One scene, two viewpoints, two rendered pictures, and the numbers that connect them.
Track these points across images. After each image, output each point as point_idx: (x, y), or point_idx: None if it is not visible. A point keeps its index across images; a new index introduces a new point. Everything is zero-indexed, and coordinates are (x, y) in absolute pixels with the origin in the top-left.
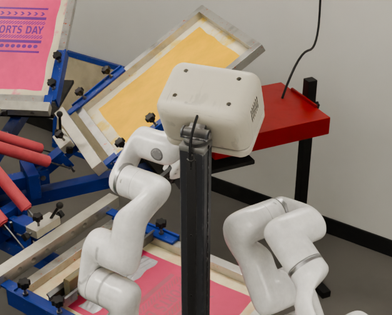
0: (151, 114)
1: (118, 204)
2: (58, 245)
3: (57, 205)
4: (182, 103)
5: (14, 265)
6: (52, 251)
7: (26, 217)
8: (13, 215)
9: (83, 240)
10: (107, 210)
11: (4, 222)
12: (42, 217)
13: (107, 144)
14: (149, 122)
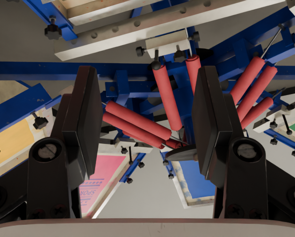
0: None
1: (55, 43)
2: (162, 12)
3: (160, 66)
4: None
5: (241, 3)
6: (173, 7)
7: (167, 58)
8: (171, 62)
9: (126, 9)
10: (73, 40)
11: (193, 59)
12: (176, 54)
13: (45, 116)
14: None
